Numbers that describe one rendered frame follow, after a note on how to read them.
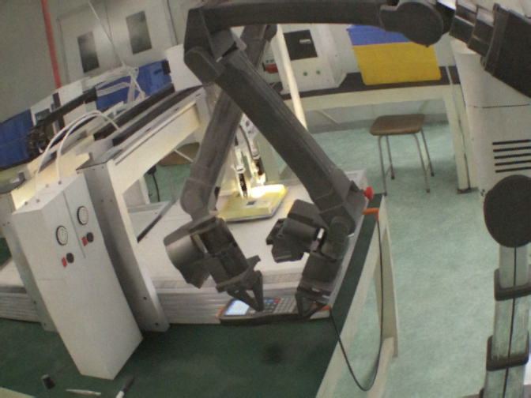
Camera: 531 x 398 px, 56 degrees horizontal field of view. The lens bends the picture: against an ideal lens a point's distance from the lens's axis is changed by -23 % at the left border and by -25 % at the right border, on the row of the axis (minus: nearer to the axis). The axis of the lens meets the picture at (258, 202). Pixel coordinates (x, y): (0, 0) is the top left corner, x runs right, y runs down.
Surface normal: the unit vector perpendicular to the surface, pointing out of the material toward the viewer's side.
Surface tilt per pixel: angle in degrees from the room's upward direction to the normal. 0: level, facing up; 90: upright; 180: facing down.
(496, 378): 90
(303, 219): 107
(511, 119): 90
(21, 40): 90
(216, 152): 64
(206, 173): 69
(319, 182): 97
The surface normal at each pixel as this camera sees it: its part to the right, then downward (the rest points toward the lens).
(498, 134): -0.26, 0.55
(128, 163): 0.93, -0.11
